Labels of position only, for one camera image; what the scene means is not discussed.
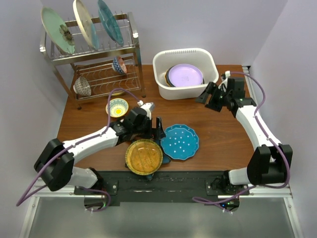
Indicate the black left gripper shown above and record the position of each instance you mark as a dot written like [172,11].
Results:
[153,133]

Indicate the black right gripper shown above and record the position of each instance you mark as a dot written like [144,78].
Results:
[203,97]

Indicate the teal dotted scalloped plate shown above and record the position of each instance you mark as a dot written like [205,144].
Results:
[180,142]

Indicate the orange woven pattern plate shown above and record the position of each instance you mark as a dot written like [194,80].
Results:
[143,157]

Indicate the lilac purple plate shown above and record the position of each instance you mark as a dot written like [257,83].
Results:
[184,75]

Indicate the dark blue bottom plate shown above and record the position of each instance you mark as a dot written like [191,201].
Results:
[171,85]

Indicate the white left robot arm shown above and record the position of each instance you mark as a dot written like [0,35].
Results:
[56,164]

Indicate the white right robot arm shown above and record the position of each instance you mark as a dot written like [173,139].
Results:
[234,177]

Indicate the white plastic bin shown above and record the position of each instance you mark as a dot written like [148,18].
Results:
[197,57]

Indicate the dark blue star plate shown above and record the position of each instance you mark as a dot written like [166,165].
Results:
[165,159]

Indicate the yellow blue patterned saucer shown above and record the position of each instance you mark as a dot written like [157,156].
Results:
[118,107]

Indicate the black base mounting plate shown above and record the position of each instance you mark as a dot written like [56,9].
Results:
[167,186]

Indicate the stainless steel dish rack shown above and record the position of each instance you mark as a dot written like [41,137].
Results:
[96,65]

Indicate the blue white patterned bowl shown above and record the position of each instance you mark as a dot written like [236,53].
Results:
[118,65]

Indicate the grey patterned bowl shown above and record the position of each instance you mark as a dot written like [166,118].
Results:
[82,87]

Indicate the teal plate on rack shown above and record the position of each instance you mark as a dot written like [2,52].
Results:
[109,23]

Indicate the cream plate on rack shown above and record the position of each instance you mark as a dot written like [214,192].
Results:
[85,24]

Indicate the mint flower plate on rack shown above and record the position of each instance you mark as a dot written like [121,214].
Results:
[57,30]

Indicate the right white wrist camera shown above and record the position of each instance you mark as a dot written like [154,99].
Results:
[225,77]

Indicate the aluminium frame rail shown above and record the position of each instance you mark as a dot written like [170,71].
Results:
[262,138]

